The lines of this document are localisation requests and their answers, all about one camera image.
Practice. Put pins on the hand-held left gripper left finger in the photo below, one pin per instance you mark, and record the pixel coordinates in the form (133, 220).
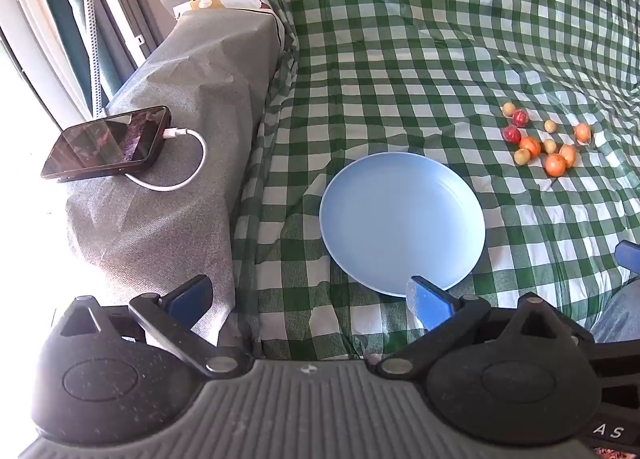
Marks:
(187, 301)

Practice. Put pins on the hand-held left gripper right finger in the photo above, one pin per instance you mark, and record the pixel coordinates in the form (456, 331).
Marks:
(430, 304)

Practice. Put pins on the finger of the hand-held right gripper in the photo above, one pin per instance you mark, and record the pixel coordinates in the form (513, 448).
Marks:
(629, 255)

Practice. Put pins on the light blue plate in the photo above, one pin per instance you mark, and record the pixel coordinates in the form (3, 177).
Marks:
(395, 219)

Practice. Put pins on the plastic-wrapped pale orange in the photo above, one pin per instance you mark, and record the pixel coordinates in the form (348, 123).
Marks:
(582, 132)
(569, 153)

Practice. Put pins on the small yellow-brown fruit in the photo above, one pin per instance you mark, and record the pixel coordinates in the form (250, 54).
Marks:
(550, 126)
(550, 145)
(508, 108)
(522, 156)

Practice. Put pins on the small red fruit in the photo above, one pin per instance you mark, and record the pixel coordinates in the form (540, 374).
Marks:
(521, 117)
(512, 134)

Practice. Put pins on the person's leg in jeans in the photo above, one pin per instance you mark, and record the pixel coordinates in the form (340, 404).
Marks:
(622, 311)

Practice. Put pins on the black smartphone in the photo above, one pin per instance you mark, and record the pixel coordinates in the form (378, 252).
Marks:
(107, 141)

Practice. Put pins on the grey covered furniture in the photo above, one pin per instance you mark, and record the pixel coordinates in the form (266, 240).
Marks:
(190, 79)

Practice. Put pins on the green checkered cloth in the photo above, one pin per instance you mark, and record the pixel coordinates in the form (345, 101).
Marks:
(400, 49)

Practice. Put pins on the small yellow white box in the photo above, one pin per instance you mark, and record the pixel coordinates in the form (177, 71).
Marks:
(205, 3)

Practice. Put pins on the white window frame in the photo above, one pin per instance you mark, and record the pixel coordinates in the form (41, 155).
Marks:
(35, 39)

